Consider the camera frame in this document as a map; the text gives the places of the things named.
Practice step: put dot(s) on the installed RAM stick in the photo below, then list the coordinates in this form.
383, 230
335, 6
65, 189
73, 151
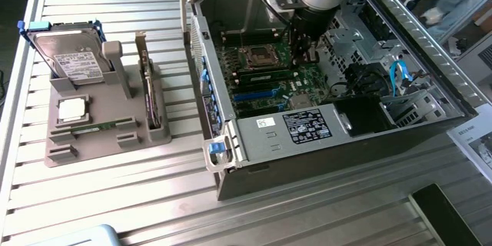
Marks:
264, 76

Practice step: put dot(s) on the graphics card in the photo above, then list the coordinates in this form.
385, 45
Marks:
148, 84

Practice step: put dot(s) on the printed paper sheet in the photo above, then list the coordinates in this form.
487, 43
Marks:
475, 139

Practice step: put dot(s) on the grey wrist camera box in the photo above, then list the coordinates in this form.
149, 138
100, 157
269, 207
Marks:
280, 1

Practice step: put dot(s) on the open black PC case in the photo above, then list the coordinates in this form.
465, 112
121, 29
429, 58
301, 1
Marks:
315, 168

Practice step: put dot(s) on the blue expansion slot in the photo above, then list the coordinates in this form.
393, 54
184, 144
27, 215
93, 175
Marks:
255, 95

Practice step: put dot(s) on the blue disk caddy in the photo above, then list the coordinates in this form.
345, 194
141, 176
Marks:
39, 26

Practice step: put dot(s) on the black flat tablet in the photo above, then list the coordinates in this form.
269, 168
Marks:
441, 214

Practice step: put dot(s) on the green RAM stick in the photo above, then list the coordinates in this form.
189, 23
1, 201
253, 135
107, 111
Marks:
96, 128

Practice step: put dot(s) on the blue case latch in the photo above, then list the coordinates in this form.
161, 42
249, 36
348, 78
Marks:
215, 148

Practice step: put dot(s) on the silver disk bay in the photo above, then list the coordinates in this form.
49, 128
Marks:
411, 107

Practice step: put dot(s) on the green motherboard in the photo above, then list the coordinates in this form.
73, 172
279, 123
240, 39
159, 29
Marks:
303, 81

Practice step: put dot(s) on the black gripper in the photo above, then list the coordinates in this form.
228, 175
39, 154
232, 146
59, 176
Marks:
311, 25

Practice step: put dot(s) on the CPU socket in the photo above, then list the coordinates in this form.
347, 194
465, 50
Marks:
256, 56

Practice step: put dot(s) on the silver chipset heatsink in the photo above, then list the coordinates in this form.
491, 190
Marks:
300, 101

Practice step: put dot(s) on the silver hard disk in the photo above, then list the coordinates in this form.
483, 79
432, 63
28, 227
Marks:
71, 56

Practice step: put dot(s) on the grey power supply unit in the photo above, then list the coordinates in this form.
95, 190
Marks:
280, 136

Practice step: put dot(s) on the silver CPU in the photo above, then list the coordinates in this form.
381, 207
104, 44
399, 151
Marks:
72, 110

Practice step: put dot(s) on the light blue plastic box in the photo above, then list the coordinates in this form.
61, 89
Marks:
80, 237

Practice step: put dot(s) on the grey parts rack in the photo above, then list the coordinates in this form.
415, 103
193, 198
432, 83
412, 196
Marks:
100, 142

